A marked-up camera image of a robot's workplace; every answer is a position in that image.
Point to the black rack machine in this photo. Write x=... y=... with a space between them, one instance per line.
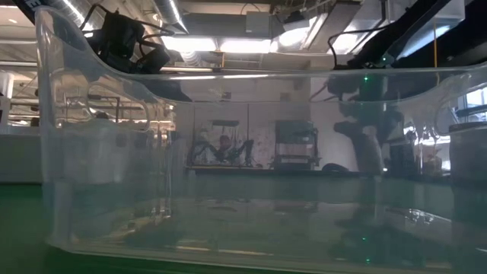
x=295 y=144

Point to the green table mat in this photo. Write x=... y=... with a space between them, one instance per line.
x=19 y=228

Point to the black mesh background object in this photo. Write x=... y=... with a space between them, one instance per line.
x=403 y=160

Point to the ceiling light panel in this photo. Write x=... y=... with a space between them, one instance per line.
x=228 y=45

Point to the rectangular silver ceiling duct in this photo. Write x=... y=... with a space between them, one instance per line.
x=323 y=30

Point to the white plastic bin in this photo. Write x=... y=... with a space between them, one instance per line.
x=19 y=156

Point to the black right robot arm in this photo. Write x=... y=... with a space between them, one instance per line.
x=418 y=26

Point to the large clear plastic bin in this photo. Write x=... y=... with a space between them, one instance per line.
x=266 y=220

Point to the round silver ceiling duct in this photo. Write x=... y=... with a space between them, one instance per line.
x=171 y=15

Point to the grey ceiling box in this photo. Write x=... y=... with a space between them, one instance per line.
x=258 y=23

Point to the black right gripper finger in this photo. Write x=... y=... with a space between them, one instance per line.
x=348 y=131
x=392 y=127

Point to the black table frame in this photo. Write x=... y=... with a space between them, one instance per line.
x=266 y=172

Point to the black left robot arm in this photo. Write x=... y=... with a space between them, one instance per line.
x=28 y=7

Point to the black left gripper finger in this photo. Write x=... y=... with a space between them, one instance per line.
x=171 y=91

